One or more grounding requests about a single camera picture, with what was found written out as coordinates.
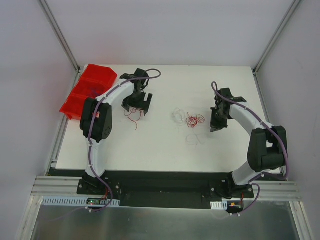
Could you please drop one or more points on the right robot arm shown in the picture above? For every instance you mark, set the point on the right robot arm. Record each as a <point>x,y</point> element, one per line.
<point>267,149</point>

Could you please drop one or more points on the white cable duct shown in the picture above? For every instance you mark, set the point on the white cable duct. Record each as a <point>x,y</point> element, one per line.
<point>226,204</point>
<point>79,202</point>

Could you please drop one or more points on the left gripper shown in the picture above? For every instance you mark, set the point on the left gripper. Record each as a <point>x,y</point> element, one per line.
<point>136,102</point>

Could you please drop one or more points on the left aluminium frame post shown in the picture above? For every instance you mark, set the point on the left aluminium frame post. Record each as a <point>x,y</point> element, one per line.
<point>58,33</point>

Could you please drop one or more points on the right white cable duct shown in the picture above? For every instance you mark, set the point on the right white cable duct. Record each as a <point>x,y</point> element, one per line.
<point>226,204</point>

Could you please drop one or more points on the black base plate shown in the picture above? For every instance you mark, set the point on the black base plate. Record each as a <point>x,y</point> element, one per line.
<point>160,189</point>

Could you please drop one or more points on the left white cable duct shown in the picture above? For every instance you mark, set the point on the left white cable duct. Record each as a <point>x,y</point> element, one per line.
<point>79,202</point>

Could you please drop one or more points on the right aluminium frame post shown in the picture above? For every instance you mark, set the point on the right aluminium frame post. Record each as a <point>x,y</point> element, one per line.
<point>277,34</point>

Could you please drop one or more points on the red plastic bin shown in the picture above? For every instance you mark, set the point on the red plastic bin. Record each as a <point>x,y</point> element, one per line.
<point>94,81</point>

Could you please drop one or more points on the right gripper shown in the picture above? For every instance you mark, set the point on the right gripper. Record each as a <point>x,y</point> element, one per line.
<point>217,119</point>

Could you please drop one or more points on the aluminium frame post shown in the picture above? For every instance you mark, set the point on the aluminium frame post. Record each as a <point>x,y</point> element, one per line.
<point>277,34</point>
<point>58,33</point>

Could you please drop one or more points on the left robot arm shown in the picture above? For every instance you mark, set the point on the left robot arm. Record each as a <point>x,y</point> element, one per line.
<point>96,123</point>

